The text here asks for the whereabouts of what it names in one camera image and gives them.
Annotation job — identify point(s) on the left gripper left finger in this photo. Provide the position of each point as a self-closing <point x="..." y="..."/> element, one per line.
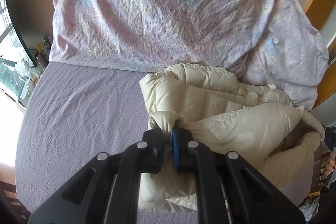
<point x="106" y="189"/>

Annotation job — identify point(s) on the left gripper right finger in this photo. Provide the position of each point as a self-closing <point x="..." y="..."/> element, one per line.
<point x="228" y="188"/>

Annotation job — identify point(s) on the cream quilted down jacket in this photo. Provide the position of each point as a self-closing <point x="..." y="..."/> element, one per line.
<point x="258" y="122"/>

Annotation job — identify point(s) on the person's right hand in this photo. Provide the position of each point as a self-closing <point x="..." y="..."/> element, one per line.
<point x="330" y="166"/>

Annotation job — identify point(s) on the dark wooden chair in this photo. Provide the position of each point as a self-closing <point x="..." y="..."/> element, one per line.
<point x="12" y="210"/>

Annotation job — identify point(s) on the lilac bed sheet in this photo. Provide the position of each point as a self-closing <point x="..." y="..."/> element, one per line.
<point x="75" y="112"/>

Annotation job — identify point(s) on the cluttered glass side table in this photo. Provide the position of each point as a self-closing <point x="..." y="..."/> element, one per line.
<point x="21" y="68"/>

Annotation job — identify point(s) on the pink floral duvet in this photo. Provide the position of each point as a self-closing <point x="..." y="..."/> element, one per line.
<point x="261" y="41"/>

